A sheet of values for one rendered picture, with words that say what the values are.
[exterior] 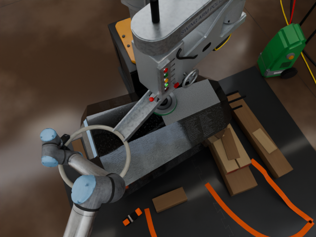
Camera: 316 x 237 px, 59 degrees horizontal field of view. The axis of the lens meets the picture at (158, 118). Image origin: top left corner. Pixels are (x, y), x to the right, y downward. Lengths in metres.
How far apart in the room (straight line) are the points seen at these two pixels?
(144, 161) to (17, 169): 1.54
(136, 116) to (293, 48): 1.73
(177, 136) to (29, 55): 2.36
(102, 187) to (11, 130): 2.32
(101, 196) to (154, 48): 0.73
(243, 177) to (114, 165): 1.23
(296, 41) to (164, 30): 1.84
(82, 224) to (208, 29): 1.25
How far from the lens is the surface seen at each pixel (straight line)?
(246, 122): 2.94
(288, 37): 3.07
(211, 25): 1.77
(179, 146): 2.17
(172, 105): 2.12
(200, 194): 2.77
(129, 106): 2.17
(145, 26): 1.43
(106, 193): 1.24
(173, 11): 1.48
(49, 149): 1.74
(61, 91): 3.41
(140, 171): 2.17
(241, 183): 2.71
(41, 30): 4.07
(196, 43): 1.75
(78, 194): 1.23
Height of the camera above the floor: 2.74
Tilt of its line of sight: 66 degrees down
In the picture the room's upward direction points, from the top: 7 degrees counter-clockwise
